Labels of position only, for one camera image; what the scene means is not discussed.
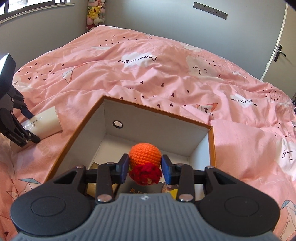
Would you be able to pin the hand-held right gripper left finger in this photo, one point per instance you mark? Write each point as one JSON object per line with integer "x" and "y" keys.
{"x": 124, "y": 166}

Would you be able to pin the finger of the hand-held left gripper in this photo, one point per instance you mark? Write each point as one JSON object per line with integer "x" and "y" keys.
{"x": 13, "y": 129}
{"x": 17, "y": 99}

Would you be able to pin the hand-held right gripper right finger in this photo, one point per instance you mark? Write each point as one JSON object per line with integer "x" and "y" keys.
{"x": 166, "y": 170}

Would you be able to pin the orange red crocheted toy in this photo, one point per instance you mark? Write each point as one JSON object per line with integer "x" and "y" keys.
{"x": 144, "y": 151}

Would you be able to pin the small yellow object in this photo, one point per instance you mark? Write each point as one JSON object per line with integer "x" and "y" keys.
{"x": 173, "y": 194}

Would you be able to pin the long cream box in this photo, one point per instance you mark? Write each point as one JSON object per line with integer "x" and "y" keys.
{"x": 46, "y": 122}

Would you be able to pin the orange cardboard box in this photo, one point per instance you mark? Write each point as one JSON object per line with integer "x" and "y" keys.
{"x": 161, "y": 129}

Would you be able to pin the window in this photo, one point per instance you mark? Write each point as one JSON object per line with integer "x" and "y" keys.
{"x": 34, "y": 5}

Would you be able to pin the pink printed blanket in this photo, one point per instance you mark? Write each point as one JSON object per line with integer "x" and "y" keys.
{"x": 161, "y": 74}

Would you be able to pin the hanging column of plush toys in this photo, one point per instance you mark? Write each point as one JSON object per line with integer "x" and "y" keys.
{"x": 96, "y": 14}

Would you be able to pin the white door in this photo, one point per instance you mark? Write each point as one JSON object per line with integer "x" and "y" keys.
{"x": 284, "y": 69}

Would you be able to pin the grey wall switch panel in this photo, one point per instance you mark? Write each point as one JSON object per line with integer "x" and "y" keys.
{"x": 210, "y": 10}

